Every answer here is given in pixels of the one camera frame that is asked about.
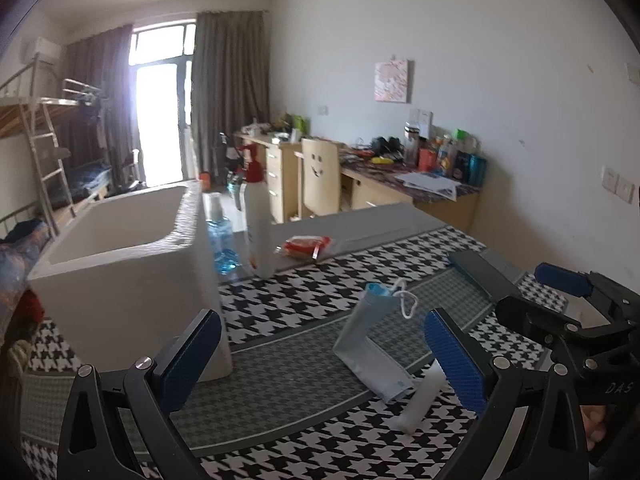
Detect wooden chair with smiley face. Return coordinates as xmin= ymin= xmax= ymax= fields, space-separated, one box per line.
xmin=300 ymin=138 xmax=346 ymax=218

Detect black desk bag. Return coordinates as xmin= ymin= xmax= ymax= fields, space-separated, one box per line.
xmin=372 ymin=136 xmax=403 ymax=156

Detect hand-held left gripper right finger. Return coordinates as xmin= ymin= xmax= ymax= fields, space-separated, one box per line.
xmin=424 ymin=308 xmax=588 ymax=480

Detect pink wall poster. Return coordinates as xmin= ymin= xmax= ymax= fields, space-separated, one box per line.
xmin=374 ymin=59 xmax=416 ymax=103

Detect white printed papers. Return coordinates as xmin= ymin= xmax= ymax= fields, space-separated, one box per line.
xmin=395 ymin=172 xmax=458 ymax=197

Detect wooden desk with patterned cover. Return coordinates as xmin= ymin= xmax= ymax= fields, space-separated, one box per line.
xmin=340 ymin=152 xmax=481 ymax=233

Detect blue cans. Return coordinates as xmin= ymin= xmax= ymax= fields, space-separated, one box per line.
xmin=467 ymin=154 xmax=488 ymax=186

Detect white soft tube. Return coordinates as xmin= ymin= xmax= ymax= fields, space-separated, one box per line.
xmin=397 ymin=362 xmax=446 ymax=433

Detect dark blue mattress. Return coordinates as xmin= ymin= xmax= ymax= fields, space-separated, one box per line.
xmin=67 ymin=165 xmax=111 ymax=196

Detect double white wall switch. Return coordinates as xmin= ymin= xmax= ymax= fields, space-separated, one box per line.
xmin=602 ymin=164 xmax=636 ymax=203

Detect light wooden desk with drawers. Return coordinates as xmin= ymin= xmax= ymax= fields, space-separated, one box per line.
xmin=235 ymin=132 xmax=306 ymax=223

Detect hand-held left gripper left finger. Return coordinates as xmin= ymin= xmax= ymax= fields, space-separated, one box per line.
xmin=57 ymin=309 xmax=223 ymax=480

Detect clear tall tumbler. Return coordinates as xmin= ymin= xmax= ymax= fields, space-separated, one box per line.
xmin=404 ymin=122 xmax=421 ymax=166

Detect blue face mask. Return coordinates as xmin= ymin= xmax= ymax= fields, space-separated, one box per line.
xmin=332 ymin=280 xmax=421 ymax=403

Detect small metal bunk bed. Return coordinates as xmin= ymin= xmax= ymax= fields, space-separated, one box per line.
xmin=60 ymin=77 xmax=113 ymax=201

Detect large metal bunk bed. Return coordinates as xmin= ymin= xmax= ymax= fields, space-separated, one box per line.
xmin=0 ymin=55 xmax=78 ymax=246

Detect clear plastic water bottle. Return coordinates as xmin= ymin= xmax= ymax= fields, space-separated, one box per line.
xmin=202 ymin=191 xmax=241 ymax=275

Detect red cloth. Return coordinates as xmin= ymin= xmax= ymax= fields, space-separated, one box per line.
xmin=20 ymin=290 xmax=46 ymax=323

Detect black white houndstooth mat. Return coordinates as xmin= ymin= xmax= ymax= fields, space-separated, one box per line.
xmin=0 ymin=202 xmax=591 ymax=480

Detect person's right hand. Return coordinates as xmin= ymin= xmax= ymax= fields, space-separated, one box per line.
xmin=581 ymin=405 xmax=608 ymax=453

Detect glass balcony door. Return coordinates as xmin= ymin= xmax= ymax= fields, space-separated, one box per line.
xmin=129 ymin=20 xmax=197 ymax=186

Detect brown curtain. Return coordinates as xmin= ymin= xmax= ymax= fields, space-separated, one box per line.
xmin=65 ymin=25 xmax=133 ymax=171
xmin=191 ymin=10 xmax=273 ymax=181

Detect black metal rack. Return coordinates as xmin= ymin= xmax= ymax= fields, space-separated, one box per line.
xmin=215 ymin=132 xmax=241 ymax=186

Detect white foam box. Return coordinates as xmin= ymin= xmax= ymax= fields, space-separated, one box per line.
xmin=27 ymin=184 xmax=235 ymax=383

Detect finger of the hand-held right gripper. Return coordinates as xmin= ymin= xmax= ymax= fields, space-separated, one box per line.
xmin=533 ymin=261 xmax=640 ymax=321
xmin=446 ymin=249 xmax=583 ymax=348

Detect white air conditioner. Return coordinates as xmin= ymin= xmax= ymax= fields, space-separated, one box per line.
xmin=22 ymin=37 xmax=63 ymax=66

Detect white pump bottle red top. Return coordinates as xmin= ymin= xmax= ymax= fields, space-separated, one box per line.
xmin=241 ymin=143 xmax=277 ymax=279

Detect red snack packet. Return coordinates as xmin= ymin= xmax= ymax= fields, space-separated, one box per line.
xmin=277 ymin=235 xmax=333 ymax=263

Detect blue plaid quilt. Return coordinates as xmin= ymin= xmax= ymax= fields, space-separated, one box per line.
xmin=0 ymin=220 xmax=51 ymax=311

